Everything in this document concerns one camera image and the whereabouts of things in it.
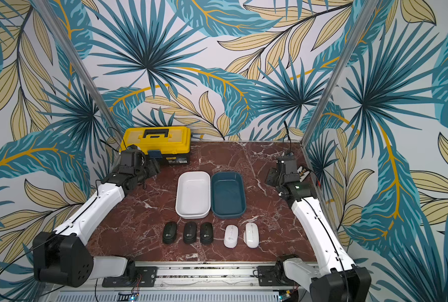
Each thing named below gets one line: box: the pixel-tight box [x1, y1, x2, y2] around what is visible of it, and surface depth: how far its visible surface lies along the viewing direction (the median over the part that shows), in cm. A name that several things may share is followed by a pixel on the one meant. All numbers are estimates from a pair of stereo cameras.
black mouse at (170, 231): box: [162, 221, 178, 245], surface depth 85 cm
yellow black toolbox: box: [119, 125, 192, 166], surface depth 100 cm
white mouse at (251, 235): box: [242, 222, 260, 249], surface depth 84 cm
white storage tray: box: [174, 170, 212, 219], surface depth 98 cm
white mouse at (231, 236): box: [223, 223, 240, 249], surface depth 84 cm
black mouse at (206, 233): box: [200, 221, 214, 246], surface depth 84 cm
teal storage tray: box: [210, 171, 247, 219], surface depth 96 cm
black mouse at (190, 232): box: [183, 221, 197, 244], surface depth 85 cm
